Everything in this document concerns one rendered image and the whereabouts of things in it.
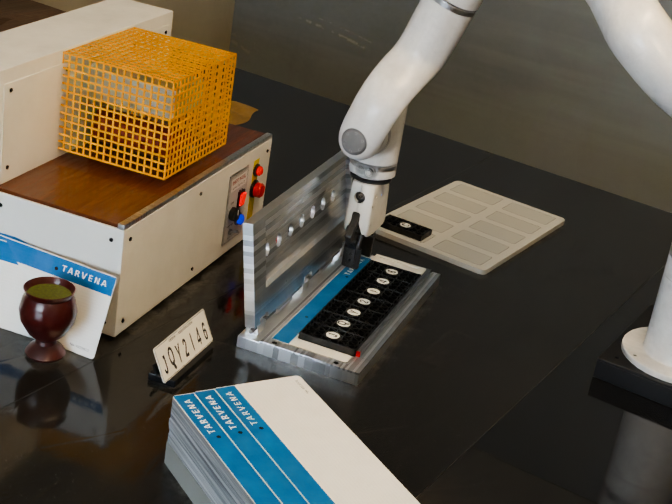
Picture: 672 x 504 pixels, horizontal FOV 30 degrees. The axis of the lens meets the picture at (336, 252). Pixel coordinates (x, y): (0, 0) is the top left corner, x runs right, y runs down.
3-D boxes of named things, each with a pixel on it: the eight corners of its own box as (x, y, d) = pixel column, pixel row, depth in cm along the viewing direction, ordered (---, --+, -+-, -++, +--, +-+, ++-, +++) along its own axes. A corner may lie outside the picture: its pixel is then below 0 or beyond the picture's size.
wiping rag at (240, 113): (268, 111, 309) (269, 105, 308) (233, 128, 294) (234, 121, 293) (191, 88, 317) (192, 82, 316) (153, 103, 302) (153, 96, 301)
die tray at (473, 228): (483, 275, 239) (484, 271, 238) (364, 228, 251) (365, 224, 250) (565, 223, 271) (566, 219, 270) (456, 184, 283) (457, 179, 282)
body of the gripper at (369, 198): (382, 183, 217) (371, 241, 221) (400, 167, 226) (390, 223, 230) (342, 171, 219) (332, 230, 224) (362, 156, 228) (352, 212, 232)
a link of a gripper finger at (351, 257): (358, 241, 221) (352, 274, 224) (364, 235, 224) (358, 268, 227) (341, 236, 222) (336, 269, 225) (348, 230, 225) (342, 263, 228)
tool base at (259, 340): (356, 386, 193) (360, 365, 192) (236, 346, 199) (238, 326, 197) (438, 285, 232) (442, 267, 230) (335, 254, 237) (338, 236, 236)
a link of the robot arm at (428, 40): (451, 22, 196) (364, 175, 210) (484, 7, 209) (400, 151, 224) (405, -9, 197) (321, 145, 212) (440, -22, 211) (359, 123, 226)
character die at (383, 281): (403, 300, 219) (404, 294, 218) (351, 284, 221) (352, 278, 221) (411, 290, 223) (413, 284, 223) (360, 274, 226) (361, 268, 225)
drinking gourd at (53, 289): (69, 370, 185) (74, 304, 180) (10, 364, 184) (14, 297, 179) (78, 343, 192) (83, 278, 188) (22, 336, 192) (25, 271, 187)
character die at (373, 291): (394, 310, 214) (395, 304, 214) (341, 294, 217) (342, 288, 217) (403, 300, 219) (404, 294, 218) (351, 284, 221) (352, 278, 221)
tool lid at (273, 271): (253, 224, 190) (242, 222, 191) (255, 337, 197) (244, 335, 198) (353, 148, 229) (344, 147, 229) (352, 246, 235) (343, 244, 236)
